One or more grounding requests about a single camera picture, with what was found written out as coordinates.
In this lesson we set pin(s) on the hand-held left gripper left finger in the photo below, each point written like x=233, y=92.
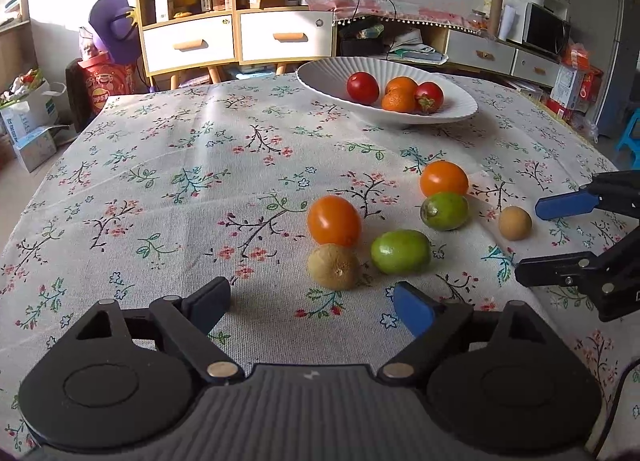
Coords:
x=212, y=302

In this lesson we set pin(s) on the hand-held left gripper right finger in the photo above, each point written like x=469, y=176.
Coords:
x=412, y=311

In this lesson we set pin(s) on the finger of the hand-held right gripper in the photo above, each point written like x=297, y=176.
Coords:
x=565, y=205
x=550, y=271

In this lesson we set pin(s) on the small brown round fruit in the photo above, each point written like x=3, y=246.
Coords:
x=515, y=223

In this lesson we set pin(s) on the green lime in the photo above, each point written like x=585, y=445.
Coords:
x=401, y=252
x=444, y=211

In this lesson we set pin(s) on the brown kiwi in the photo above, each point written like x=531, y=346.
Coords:
x=333, y=266

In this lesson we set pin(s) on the orange tomato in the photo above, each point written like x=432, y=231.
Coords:
x=334, y=221
x=444, y=179

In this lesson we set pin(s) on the white ribbed plate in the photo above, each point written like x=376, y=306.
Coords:
x=320, y=78

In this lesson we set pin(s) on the blue plastic stool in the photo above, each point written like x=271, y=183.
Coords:
x=631, y=137

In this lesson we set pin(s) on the floral tablecloth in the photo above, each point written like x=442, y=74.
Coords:
x=175, y=191

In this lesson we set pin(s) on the orange and white carton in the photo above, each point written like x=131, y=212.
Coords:
x=575, y=83

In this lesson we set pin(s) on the white low drawer cabinet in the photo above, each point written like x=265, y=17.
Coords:
x=500, y=58

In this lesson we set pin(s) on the red tomato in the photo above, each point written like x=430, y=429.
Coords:
x=363, y=88
x=429, y=97

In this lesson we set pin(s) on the black microwave oven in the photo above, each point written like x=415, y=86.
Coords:
x=545, y=31

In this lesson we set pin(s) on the orange mandarin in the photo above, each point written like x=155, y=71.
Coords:
x=401, y=85
x=398, y=102

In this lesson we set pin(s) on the glass jar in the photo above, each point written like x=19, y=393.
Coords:
x=477, y=21

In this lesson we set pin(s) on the cardboard tube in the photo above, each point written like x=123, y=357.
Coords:
x=495, y=13

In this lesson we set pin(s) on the light blue cardboard box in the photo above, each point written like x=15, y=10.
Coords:
x=35, y=147

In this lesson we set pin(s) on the red gift box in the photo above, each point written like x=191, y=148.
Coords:
x=110, y=83

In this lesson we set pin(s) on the black chair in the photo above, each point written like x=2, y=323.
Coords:
x=77, y=91

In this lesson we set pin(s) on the pink fringed cloth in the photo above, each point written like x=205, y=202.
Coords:
x=395, y=8

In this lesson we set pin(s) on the white shopping bag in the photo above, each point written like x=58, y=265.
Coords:
x=30, y=108

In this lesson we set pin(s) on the wooden shelf cabinet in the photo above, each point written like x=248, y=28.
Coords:
x=235, y=36

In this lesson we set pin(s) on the purple hat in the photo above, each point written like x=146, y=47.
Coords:
x=114, y=28

